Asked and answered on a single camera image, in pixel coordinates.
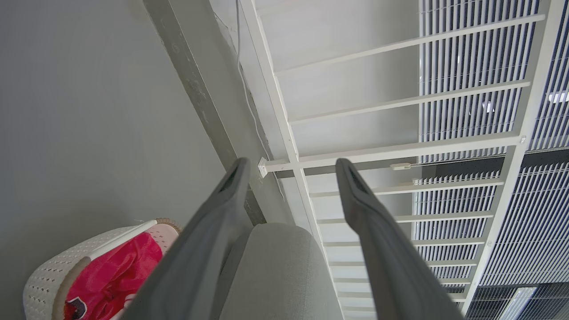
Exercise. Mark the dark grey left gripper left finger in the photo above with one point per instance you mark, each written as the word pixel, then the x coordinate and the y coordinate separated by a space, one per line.
pixel 200 249

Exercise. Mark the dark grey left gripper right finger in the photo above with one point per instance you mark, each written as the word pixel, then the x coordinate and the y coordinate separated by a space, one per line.
pixel 391 266

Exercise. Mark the white perforated laundry basket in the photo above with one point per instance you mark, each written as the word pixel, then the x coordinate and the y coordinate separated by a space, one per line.
pixel 46 278

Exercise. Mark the red garment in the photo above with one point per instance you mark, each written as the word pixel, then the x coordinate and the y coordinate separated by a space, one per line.
pixel 115 275

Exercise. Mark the grey sofa cushion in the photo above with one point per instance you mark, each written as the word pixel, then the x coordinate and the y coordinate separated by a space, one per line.
pixel 284 275

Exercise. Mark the white metal railing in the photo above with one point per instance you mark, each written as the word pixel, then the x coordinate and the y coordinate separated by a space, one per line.
pixel 400 151

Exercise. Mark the white slatted window blinds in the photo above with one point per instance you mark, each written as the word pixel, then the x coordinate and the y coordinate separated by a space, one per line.
pixel 471 58

